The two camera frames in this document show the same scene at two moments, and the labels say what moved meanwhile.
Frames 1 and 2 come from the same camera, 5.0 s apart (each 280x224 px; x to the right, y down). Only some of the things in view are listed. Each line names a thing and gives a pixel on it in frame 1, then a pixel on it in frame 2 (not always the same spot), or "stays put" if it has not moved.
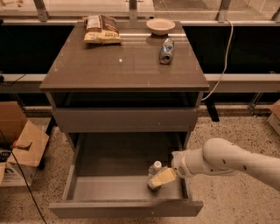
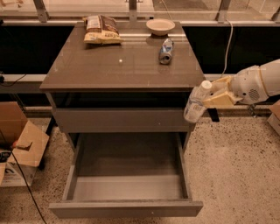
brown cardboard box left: x=22 y=145 stays put
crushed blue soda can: x=166 y=51 stays put
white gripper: x=180 y=165 -> x=248 y=84
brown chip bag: x=101 y=29 stays put
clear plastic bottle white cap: x=153 y=170 -> x=195 y=108
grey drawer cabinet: x=146 y=84 stays put
